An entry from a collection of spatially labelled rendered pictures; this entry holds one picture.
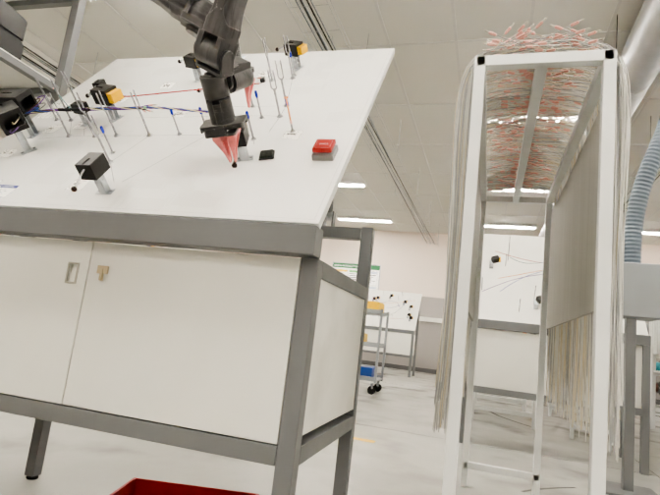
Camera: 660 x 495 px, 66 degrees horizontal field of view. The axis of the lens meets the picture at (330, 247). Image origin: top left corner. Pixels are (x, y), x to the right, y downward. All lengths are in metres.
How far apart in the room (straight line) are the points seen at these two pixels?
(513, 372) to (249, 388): 2.89
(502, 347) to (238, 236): 2.93
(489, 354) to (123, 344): 2.95
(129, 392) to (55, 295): 0.33
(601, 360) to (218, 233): 0.92
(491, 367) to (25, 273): 3.08
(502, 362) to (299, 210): 2.89
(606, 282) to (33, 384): 1.40
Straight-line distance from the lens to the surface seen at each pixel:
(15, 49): 2.26
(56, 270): 1.46
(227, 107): 1.20
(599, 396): 1.36
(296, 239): 1.09
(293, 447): 1.12
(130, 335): 1.30
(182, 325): 1.22
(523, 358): 3.86
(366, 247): 1.67
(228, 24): 1.15
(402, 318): 10.21
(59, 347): 1.42
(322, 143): 1.31
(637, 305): 3.24
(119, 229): 1.31
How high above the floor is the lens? 0.64
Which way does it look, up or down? 9 degrees up
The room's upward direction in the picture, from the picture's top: 7 degrees clockwise
